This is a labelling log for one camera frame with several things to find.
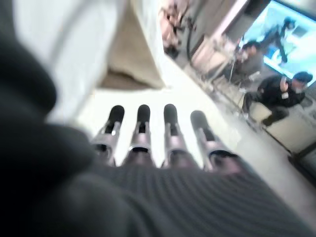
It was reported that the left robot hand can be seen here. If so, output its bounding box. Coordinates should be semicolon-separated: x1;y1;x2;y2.
0;0;316;237

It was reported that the white duvet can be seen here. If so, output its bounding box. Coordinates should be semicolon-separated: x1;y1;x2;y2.
12;0;119;119

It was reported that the beige bed cover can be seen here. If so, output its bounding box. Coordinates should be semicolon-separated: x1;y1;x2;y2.
97;0;166;90

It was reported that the seated person in black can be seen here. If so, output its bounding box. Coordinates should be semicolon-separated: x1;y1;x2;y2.
243;71;314;126

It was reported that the seated person in grey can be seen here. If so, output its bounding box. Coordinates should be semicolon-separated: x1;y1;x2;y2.
222;40;264;83

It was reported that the basket with clothes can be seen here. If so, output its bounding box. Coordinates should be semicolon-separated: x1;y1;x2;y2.
159;0;185;56

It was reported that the bright wall screen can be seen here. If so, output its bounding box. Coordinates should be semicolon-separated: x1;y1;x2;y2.
256;0;316;75

